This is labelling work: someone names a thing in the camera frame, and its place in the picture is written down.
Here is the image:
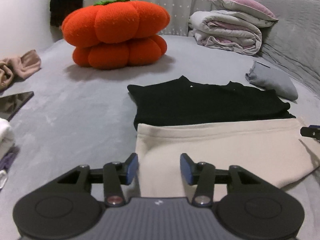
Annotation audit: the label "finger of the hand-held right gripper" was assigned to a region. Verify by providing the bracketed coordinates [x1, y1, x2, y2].
[300, 124, 320, 143]

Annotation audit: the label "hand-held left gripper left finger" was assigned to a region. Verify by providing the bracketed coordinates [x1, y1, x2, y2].
[57, 153, 139, 207]

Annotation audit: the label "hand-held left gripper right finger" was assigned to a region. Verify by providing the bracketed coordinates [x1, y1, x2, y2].
[180, 153, 260, 207]

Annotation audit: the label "cream and black sweatshirt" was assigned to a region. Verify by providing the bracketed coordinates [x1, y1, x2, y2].
[127, 75, 320, 197]

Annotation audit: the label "folded white clothes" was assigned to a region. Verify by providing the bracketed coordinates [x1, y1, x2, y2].
[0, 118, 15, 160]

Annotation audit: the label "folded grey cloth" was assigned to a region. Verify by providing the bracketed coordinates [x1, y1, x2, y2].
[245, 61, 299, 101]

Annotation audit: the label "grey bed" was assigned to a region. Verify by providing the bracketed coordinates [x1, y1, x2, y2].
[0, 34, 320, 240]

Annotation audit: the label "grey quilted bed cover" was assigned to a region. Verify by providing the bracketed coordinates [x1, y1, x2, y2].
[252, 0, 320, 100]

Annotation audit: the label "purple printed cloth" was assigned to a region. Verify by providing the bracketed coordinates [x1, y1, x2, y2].
[0, 146, 20, 190]

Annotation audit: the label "folded grey pink quilt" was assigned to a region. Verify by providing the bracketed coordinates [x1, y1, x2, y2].
[188, 10, 262, 56]

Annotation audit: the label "black tablet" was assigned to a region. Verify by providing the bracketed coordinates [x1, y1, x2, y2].
[0, 91, 35, 122]

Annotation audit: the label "orange pumpkin plush pillow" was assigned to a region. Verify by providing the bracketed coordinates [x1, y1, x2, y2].
[61, 0, 171, 70]

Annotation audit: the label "pink grey pillow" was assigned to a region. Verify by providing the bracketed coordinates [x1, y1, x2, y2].
[205, 0, 279, 28]

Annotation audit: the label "crumpled beige cloth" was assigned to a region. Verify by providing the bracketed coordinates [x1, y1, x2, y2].
[0, 49, 42, 90]

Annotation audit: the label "black hanging garment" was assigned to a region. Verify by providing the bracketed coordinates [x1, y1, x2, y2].
[49, 0, 83, 28]

